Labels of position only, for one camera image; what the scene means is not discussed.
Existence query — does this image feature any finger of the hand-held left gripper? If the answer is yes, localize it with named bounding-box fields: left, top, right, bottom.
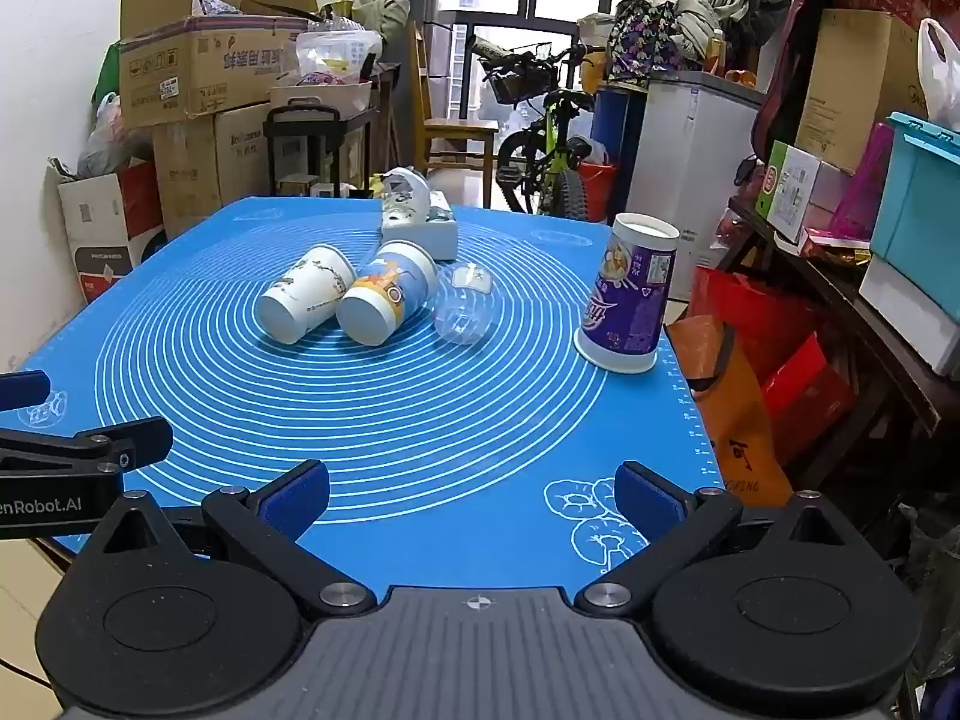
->
left=0, top=370, right=52, bottom=413
left=0, top=416, right=175, bottom=478

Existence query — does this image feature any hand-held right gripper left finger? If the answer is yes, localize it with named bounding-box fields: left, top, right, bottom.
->
left=82, top=460, right=377, bottom=620

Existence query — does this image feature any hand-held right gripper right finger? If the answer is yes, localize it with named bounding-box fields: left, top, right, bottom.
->
left=574, top=460, right=860, bottom=616

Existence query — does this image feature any white paper cup branch print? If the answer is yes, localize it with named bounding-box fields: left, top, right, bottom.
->
left=251, top=243, right=358, bottom=347

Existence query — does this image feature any blue and white paper cup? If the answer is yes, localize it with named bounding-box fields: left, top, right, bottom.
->
left=336, top=239, right=440, bottom=348

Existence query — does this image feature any clear plastic cup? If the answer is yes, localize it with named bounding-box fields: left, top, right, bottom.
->
left=433, top=262, right=500, bottom=347

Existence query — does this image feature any purple paper cup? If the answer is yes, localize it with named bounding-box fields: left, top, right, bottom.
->
left=573, top=212, right=681, bottom=375

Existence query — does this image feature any orange shopping bag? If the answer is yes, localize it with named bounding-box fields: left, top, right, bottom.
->
left=665, top=313, right=794, bottom=512

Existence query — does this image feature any blue silicone mat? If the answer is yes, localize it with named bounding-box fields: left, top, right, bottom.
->
left=15, top=195, right=725, bottom=595

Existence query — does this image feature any white and red cardboard box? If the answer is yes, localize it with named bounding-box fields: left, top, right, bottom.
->
left=55, top=160, right=167, bottom=306

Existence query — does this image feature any red shopping bag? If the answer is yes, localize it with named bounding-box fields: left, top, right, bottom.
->
left=688, top=262, right=827, bottom=385

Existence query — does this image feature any dark wooden table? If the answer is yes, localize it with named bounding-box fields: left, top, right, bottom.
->
left=726, top=195, right=960, bottom=515

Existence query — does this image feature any grey plastic bag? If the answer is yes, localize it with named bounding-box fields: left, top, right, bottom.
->
left=77, top=92, right=152, bottom=179

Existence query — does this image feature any white small box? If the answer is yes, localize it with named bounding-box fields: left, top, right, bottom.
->
left=381, top=208, right=459, bottom=262

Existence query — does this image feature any red bucket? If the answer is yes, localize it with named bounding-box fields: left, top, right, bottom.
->
left=577, top=160, right=618, bottom=224

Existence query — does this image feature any white flat box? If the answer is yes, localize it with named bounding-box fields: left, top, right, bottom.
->
left=858, top=255, right=960, bottom=381

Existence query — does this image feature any white chest freezer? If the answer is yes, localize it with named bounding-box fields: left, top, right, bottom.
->
left=625, top=70, right=767, bottom=302

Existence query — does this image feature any green and white box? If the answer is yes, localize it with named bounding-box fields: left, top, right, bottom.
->
left=754, top=140, right=845, bottom=245

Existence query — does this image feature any green and black bicycle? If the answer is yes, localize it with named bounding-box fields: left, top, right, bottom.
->
left=468, top=33, right=625, bottom=224

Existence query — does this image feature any black metal cart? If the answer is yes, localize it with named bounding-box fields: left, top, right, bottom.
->
left=262, top=100, right=381, bottom=201

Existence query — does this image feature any large open cardboard box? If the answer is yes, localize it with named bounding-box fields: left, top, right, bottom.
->
left=118, top=0, right=319, bottom=130

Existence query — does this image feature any wooden chair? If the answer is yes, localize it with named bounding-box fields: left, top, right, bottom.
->
left=410, top=21, right=501, bottom=209

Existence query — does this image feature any teal storage box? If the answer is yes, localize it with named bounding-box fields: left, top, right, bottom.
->
left=869, top=112, right=960, bottom=287

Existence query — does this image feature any clear plastic bag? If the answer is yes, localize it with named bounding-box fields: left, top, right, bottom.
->
left=295, top=25, right=384, bottom=89

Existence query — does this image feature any dark red jacket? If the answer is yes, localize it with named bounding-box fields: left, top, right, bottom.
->
left=749, top=0, right=835, bottom=164

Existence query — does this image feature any tall brown cardboard box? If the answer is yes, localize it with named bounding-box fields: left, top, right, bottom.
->
left=793, top=8, right=925, bottom=175

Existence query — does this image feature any purple patterned bag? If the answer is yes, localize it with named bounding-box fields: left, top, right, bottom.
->
left=606, top=0, right=689, bottom=89

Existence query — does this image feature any white plastic bag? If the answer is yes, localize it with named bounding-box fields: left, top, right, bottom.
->
left=917, top=17, right=960, bottom=134

